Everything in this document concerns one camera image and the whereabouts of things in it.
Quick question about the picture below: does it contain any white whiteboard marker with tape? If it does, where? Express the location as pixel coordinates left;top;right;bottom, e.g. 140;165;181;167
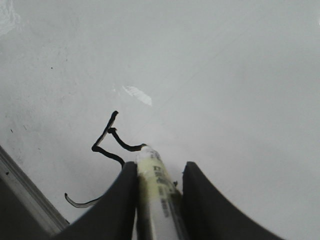
136;145;190;240

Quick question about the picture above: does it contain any aluminium whiteboard tray rail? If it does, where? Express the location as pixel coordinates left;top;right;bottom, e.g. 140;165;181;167
0;148;70;237

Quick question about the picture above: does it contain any white whiteboard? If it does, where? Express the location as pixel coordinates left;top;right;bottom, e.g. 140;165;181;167
0;0;320;240

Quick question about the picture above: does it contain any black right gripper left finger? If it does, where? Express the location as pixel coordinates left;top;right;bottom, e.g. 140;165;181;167
52;161;138;240

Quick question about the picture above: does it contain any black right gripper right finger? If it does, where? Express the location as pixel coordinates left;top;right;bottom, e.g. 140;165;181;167
181;161;281;240

